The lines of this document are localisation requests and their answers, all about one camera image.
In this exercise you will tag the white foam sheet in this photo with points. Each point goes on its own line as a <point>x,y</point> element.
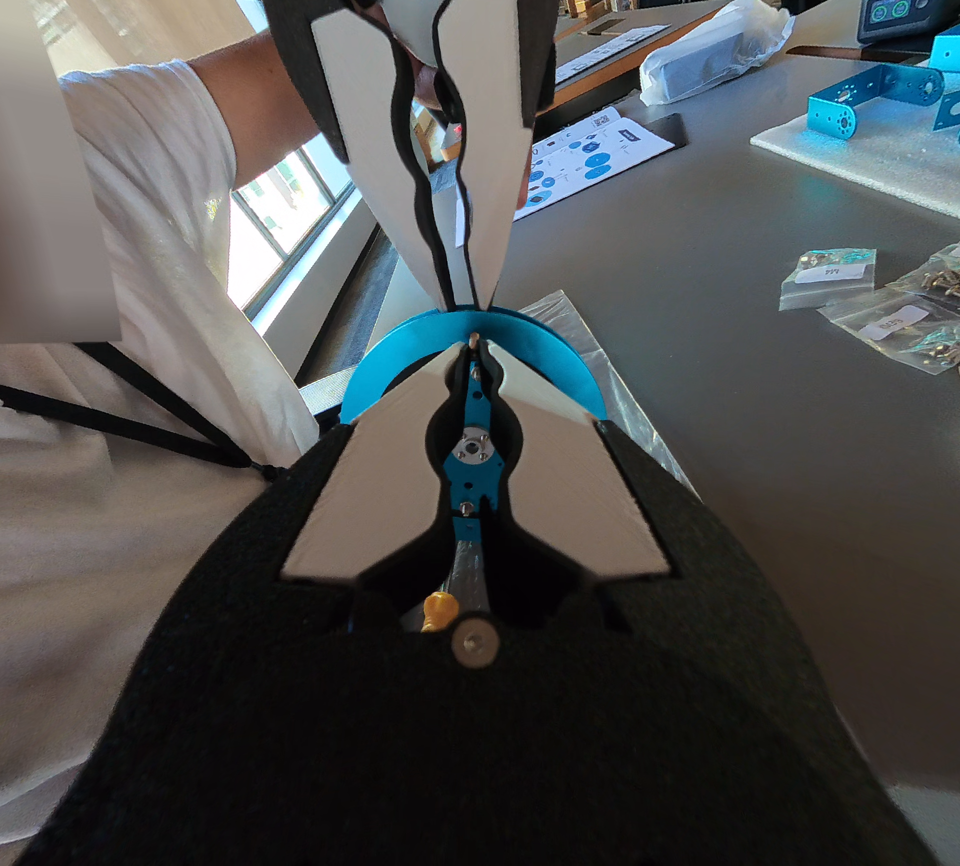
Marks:
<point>862,160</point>

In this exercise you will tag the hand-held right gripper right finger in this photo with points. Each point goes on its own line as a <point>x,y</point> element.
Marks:
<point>570,491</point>

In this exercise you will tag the blue metal turntable disc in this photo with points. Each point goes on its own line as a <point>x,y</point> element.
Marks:
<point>390,356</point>

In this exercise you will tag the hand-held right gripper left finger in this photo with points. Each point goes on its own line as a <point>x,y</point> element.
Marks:
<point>375,491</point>

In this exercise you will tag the person's left hand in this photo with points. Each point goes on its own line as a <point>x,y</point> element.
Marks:
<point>424,82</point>

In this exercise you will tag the white instruction booklet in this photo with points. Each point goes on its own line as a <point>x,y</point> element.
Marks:
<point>592,153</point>

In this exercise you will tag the black pad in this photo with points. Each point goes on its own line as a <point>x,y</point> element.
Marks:
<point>671,127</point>

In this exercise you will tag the wooden edged desk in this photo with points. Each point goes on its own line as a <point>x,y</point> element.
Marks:
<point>705,18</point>

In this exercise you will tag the white wrapped package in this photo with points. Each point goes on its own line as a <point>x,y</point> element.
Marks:
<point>712,55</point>

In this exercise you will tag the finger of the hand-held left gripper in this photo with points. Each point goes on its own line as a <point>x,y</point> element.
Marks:
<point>491,93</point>
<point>367,130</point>

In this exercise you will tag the printed paper sheet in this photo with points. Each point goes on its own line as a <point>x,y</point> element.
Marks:
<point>607,48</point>

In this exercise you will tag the blue metal bracket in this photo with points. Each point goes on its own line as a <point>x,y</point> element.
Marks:
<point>949,108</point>
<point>870,93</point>
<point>949,48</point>

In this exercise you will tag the pile of small screw bags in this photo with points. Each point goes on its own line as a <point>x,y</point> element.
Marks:
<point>885,333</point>

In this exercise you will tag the person's left forearm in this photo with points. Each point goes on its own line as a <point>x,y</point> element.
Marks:
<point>255,100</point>

